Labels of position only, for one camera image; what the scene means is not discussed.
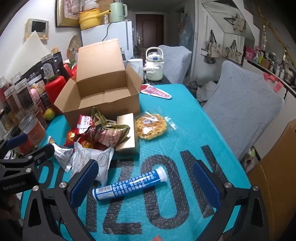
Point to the green fruit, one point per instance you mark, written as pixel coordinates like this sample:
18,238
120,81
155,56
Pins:
49,114

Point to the white character kettle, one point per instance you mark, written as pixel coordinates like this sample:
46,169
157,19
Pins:
153,67

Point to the woven round tray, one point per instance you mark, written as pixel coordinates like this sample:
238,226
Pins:
75,42

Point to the yellow pot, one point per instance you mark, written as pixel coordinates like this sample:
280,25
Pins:
90,19

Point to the tall jar green label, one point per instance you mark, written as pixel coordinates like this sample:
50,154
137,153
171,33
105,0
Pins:
48,68

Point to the large red candy packet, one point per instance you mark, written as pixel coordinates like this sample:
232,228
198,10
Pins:
89,144

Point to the grey covered chair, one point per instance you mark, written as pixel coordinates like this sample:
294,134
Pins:
175,62
240,104

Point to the star shaped hanging bag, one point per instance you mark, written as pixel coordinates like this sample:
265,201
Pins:
235,22

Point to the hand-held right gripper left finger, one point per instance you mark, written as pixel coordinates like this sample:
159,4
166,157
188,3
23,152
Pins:
84,183

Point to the white snack packet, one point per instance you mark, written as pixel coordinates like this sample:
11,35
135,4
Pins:
92,154

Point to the black pouch white label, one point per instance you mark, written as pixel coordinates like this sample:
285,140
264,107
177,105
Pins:
39,83

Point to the wide clear jar red content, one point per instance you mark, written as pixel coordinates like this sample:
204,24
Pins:
32,129

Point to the white foam board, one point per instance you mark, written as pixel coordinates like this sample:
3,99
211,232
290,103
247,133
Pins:
32,53

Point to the pink cloth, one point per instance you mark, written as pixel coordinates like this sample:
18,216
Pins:
274,81

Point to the blue tablet tube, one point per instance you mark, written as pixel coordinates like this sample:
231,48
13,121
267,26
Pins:
129,186

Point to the shelf of assorted bottles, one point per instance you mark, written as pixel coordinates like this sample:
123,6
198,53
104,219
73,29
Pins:
270,62

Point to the pink bottle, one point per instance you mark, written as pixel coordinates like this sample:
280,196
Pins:
35,96

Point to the plain black pouch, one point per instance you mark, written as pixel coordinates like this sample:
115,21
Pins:
61,64

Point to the white fridge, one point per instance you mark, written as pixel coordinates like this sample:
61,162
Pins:
118,32

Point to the small red candy packet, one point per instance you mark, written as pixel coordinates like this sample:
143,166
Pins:
70,138

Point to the gold rectangular box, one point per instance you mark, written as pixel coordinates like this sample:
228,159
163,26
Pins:
126,139

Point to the red and white packet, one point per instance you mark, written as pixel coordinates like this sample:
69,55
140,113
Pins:
84,121

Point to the pale green electric kettle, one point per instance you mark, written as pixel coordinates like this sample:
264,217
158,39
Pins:
116,12

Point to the clear spice jar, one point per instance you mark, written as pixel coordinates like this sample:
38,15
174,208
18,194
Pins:
4,89
24,95
16,77
12,100

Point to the clear waffle packet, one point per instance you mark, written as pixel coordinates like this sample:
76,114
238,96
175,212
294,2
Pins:
150,126

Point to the brown cardboard box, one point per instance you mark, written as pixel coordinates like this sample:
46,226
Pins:
101,111

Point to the white cloth bag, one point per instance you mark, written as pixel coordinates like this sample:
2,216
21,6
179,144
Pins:
208,90

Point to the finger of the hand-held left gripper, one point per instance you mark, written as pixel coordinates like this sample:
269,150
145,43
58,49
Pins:
45,153
18,140

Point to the red gift box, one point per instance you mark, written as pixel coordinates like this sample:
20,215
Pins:
70,71

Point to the framed picture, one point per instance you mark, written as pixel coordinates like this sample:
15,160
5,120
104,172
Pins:
67,14

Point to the large brown carton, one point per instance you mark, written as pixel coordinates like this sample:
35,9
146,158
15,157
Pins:
275,185

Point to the brown content labelled jar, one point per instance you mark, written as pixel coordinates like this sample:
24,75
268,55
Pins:
41,115

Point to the cream wall intercom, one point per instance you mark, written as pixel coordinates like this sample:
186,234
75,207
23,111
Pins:
37,29

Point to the flat pink red packet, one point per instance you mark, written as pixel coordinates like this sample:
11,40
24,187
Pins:
155,91

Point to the dark brown door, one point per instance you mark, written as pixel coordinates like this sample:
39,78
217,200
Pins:
150,27

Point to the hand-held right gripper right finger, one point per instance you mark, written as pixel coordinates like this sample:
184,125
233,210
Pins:
207,187

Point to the red plastic container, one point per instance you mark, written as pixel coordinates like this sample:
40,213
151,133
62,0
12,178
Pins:
56,89

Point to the silver foil packet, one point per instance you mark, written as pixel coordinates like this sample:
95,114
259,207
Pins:
61,156

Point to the bubble wrapped panel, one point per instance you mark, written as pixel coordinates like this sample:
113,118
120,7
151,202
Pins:
187,30

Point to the brown cereal packet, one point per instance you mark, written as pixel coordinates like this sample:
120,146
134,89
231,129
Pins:
108,136

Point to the beige tote bag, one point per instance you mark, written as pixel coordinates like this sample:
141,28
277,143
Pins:
211,49

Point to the teal bubble mat black print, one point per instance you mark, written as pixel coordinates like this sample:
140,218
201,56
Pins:
185,129

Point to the white cylindrical container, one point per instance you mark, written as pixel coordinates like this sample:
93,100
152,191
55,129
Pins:
136,67

